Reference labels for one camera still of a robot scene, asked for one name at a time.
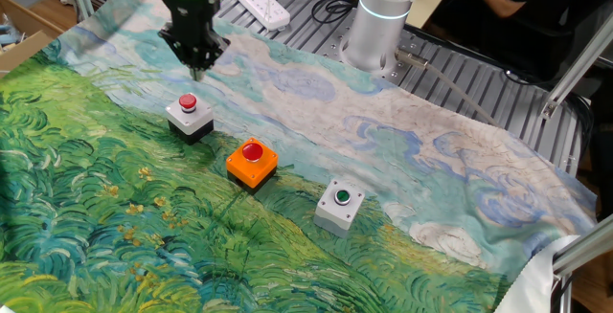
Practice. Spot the brown cardboard box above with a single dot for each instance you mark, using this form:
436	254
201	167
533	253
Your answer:
24	45

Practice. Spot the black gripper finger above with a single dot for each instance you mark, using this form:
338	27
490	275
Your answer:
203	64
190	64

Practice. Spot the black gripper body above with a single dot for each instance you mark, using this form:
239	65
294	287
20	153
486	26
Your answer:
191	21

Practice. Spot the grey box green push button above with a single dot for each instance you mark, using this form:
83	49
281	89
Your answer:
337	207

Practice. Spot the white power strip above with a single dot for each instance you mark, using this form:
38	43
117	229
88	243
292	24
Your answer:
258	2

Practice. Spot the white black box red button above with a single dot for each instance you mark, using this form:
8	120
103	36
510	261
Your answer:
189	119

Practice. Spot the green blue painting print cloth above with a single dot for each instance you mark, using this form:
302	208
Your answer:
287	136

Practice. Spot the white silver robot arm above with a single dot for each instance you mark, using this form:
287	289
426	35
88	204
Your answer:
378	26

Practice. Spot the orange box red mushroom button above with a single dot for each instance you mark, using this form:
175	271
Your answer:
251	167

